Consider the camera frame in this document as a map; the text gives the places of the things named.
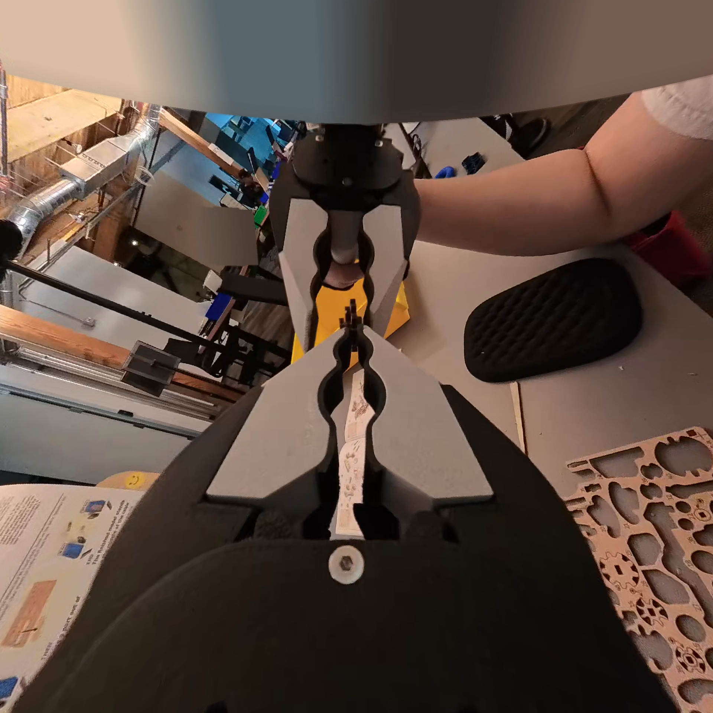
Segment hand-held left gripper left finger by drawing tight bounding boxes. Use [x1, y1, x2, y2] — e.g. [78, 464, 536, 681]
[205, 329, 349, 501]

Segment silver spiral air duct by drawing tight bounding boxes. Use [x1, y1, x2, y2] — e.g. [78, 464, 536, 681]
[8, 103, 165, 240]

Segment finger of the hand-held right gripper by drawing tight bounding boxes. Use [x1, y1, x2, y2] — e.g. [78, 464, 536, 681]
[277, 198, 331, 353]
[359, 206, 412, 338]

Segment person's white shirt sleeve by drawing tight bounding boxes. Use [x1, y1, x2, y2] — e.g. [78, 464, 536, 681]
[641, 75, 713, 140]

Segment illustrated instruction booklet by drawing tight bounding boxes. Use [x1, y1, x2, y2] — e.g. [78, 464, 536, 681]
[331, 370, 377, 540]

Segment brown cardboard board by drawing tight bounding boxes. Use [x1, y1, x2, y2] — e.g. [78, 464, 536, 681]
[97, 471, 162, 491]

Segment grey metal bracket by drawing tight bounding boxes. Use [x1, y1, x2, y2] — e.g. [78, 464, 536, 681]
[121, 342, 182, 397]

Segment yellow plastic bin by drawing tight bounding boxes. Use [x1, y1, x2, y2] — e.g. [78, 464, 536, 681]
[291, 276, 411, 371]

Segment person's right forearm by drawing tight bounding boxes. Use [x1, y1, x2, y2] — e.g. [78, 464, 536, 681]
[415, 92, 713, 257]

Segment red container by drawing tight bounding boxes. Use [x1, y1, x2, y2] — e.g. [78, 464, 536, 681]
[624, 211, 713, 290]

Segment person's right hand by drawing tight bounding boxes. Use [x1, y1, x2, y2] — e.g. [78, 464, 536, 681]
[325, 262, 368, 290]

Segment thin wooden stick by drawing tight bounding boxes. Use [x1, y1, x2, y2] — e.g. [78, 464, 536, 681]
[509, 381, 527, 455]

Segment black textured wrist pad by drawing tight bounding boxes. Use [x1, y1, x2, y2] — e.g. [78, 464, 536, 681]
[464, 258, 644, 384]

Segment laser-cut wooden parts sheet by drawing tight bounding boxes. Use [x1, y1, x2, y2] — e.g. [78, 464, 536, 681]
[565, 426, 713, 713]

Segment printed instruction sheet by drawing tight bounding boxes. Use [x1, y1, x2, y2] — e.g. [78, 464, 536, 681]
[0, 484, 148, 703]

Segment wooden ceiling beam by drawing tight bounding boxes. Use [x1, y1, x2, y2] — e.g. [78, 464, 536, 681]
[0, 303, 243, 402]

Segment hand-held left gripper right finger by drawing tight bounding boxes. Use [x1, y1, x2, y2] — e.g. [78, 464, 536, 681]
[356, 326, 495, 505]

